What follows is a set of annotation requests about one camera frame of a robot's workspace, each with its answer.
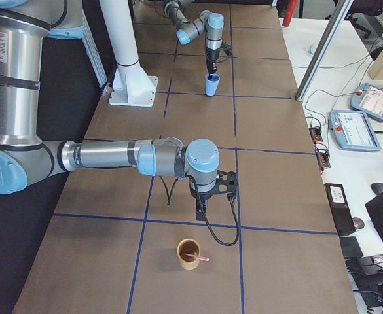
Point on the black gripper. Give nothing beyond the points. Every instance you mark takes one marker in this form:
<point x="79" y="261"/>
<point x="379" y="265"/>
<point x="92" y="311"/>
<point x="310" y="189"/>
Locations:
<point x="203" y="198"/>
<point x="212" y="55"/>

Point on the blue ribbed plastic cup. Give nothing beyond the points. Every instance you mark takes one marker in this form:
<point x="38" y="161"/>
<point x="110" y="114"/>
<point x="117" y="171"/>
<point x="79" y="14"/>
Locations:
<point x="211" y="84"/>

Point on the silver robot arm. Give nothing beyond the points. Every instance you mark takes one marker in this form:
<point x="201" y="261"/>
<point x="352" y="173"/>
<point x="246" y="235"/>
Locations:
<point x="47" y="101"/>
<point x="208" y="23"/>

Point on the bamboo cup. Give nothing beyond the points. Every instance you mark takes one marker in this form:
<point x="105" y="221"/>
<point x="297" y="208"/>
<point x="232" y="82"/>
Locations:
<point x="186" y="251"/>

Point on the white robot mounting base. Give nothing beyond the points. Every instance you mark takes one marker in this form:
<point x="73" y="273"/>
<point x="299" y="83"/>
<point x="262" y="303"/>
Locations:
<point x="132" y="86"/>

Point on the red cylinder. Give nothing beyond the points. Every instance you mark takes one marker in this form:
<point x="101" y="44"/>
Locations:
<point x="290" y="10"/>

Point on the black box with label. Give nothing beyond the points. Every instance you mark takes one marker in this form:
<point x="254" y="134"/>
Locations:
<point x="339" y="209"/>

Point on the teach pendant near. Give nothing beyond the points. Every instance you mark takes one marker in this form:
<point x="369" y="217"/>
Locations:
<point x="353" y="131"/>

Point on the teach pendant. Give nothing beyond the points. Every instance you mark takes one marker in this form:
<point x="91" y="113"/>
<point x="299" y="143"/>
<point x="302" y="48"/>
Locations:
<point x="369" y="99"/>
<point x="353" y="131"/>

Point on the teach pendant far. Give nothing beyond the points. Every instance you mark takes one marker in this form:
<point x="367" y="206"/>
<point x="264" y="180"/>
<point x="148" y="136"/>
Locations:
<point x="369" y="99"/>

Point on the black computer mouse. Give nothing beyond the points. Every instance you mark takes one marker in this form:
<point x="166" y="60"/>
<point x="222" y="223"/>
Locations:
<point x="377" y="188"/>

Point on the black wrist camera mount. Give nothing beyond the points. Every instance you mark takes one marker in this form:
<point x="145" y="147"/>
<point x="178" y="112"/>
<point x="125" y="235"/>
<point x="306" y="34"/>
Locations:
<point x="226" y="49"/>

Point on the aluminium frame post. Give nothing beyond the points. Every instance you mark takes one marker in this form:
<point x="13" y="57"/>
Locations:
<point x="333" y="25"/>

